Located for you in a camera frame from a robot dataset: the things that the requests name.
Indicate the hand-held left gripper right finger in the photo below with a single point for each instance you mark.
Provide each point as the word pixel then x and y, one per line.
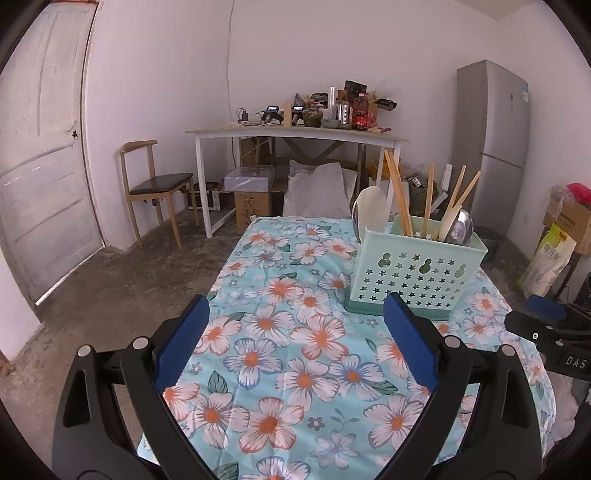
pixel 411 341

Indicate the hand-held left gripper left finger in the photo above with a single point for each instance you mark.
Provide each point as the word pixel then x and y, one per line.
pixel 184 341

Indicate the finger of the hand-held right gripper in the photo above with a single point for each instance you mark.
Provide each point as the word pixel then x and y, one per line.
pixel 540 328
pixel 547 308

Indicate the green star-cutout utensil holder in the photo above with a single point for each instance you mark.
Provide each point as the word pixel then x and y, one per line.
pixel 415 277

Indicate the metal spoon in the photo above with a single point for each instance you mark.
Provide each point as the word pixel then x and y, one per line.
pixel 461 226

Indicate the bamboo chopstick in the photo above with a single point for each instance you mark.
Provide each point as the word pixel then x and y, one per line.
pixel 468 188
pixel 455 196
pixel 429 198
pixel 407 212
pixel 395 184

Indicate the white ceramic spoon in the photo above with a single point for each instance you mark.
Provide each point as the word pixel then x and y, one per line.
pixel 371 207

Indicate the white printed sack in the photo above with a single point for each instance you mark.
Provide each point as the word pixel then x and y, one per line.
pixel 547 263

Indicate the fluffy white clothing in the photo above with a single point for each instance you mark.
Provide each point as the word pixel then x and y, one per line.
pixel 563 406

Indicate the large brown cardboard box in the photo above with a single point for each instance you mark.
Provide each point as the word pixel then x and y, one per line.
pixel 568 221

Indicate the floral blue blanket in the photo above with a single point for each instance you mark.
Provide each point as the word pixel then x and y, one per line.
pixel 286 323

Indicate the dark green bag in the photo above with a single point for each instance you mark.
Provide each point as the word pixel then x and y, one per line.
pixel 422 196

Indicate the black case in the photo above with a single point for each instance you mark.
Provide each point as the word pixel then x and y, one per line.
pixel 207 196

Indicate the cardboard box under desk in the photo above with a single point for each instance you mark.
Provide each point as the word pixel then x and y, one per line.
pixel 254 210

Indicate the wooden chair with dark seat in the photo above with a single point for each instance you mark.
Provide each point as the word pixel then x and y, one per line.
pixel 159 182

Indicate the yellow plastic bag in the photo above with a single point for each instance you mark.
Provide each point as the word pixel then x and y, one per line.
pixel 383 168

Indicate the plastic-wrapped grey box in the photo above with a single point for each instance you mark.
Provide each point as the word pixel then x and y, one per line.
pixel 249 177

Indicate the grey refrigerator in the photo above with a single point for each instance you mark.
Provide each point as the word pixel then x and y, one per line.
pixel 494 138

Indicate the large white sack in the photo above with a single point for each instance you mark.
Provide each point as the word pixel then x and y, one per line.
pixel 318 189

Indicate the white panel door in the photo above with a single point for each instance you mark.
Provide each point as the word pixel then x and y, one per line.
pixel 41 184

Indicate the red-label oil bottle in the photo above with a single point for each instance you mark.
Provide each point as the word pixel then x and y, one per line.
pixel 360 113

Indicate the white-legged desk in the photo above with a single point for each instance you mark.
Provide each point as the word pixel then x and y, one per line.
pixel 295 134

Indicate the metal cylinder container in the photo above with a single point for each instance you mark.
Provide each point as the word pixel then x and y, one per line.
pixel 344 113

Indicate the black handheld device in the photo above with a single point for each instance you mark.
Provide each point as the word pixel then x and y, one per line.
pixel 271 114
pixel 298 113

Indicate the glass jar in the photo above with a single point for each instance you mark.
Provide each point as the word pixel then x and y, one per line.
pixel 312 117

